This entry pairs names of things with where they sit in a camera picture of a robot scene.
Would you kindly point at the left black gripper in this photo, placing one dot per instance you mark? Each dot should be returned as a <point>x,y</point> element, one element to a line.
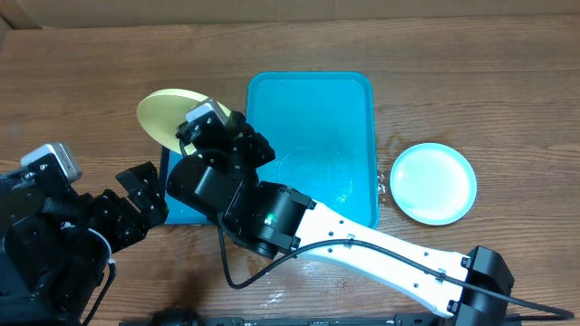
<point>131,225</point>

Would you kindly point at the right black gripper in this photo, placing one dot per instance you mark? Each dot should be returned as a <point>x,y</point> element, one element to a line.
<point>245,141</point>

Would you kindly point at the yellow plate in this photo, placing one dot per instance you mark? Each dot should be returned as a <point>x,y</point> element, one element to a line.
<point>161,113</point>

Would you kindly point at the light blue plate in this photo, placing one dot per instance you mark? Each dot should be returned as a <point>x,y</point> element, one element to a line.
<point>433,184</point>

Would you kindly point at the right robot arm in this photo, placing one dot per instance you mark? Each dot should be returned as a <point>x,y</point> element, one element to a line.
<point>216,175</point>

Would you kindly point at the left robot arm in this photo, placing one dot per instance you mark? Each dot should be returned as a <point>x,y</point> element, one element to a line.
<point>56,244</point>

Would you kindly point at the small black-rimmed blue tray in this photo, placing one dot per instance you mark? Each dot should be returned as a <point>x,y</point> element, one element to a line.
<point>179,213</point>

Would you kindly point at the large teal serving tray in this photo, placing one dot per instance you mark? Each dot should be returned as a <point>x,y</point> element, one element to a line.
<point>321,126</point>

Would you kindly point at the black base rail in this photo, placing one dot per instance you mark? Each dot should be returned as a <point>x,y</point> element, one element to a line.
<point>182,317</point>

